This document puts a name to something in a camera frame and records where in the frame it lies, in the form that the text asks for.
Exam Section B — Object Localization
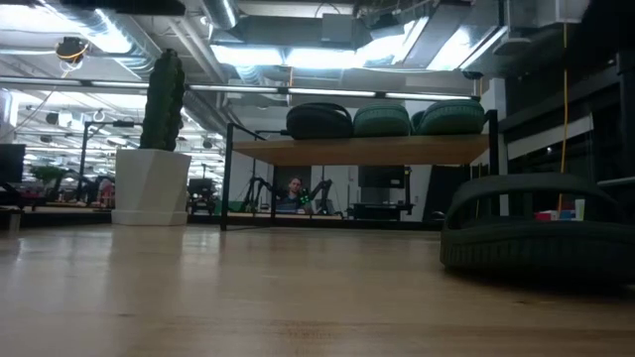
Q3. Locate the long ceiling light strip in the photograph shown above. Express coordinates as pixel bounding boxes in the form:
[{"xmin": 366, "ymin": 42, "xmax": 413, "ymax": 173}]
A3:
[{"xmin": 188, "ymin": 83, "xmax": 475, "ymax": 101}]

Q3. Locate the black cart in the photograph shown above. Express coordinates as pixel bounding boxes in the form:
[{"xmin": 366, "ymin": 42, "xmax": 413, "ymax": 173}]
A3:
[{"xmin": 187, "ymin": 177, "xmax": 218, "ymax": 215}]

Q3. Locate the green rubber slide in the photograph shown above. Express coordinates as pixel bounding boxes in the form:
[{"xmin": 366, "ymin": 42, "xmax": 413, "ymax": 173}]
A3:
[
  {"xmin": 410, "ymin": 99, "xmax": 486, "ymax": 136},
  {"xmin": 352, "ymin": 102, "xmax": 413, "ymax": 139}
]

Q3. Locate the white faceted plant pot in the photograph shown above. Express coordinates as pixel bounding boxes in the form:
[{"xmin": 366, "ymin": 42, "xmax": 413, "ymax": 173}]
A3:
[{"xmin": 111, "ymin": 148, "xmax": 192, "ymax": 227}]

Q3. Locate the black rubber slide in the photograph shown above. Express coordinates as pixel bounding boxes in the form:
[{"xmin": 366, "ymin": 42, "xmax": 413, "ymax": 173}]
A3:
[
  {"xmin": 286, "ymin": 101, "xmax": 354, "ymax": 140},
  {"xmin": 439, "ymin": 172, "xmax": 635, "ymax": 279}
]

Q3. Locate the round silver ceiling duct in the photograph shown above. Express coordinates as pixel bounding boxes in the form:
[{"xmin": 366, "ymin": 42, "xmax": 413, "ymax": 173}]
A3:
[{"xmin": 200, "ymin": 0, "xmax": 240, "ymax": 31}]

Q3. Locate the wooden shelf with black frame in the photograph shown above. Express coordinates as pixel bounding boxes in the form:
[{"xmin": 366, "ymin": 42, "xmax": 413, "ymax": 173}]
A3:
[{"xmin": 220, "ymin": 108, "xmax": 502, "ymax": 232}]

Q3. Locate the round black ceiling device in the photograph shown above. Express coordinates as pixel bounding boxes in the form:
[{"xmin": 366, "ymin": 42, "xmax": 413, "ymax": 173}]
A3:
[{"xmin": 56, "ymin": 37, "xmax": 89, "ymax": 64}]

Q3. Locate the person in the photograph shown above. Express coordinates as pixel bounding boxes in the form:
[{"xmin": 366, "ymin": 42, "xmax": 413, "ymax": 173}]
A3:
[{"xmin": 277, "ymin": 177, "xmax": 315, "ymax": 214}]

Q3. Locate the leafy green plant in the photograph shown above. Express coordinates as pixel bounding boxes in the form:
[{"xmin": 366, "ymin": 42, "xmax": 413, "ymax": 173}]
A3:
[{"xmin": 29, "ymin": 165, "xmax": 64, "ymax": 187}]

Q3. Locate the yellow hanging strap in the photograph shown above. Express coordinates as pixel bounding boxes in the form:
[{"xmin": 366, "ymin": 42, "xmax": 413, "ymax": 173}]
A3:
[{"xmin": 558, "ymin": 22, "xmax": 571, "ymax": 215}]

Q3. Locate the tall green cactus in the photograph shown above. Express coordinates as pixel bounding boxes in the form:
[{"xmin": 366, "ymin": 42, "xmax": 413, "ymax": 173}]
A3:
[{"xmin": 139, "ymin": 48, "xmax": 188, "ymax": 153}]

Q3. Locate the black screen on stand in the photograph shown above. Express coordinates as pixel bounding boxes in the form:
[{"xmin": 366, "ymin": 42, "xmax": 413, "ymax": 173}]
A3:
[{"xmin": 346, "ymin": 165, "xmax": 416, "ymax": 222}]

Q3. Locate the black monitor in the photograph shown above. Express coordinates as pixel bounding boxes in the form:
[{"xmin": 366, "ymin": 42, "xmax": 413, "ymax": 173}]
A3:
[{"xmin": 0, "ymin": 143, "xmax": 27, "ymax": 183}]

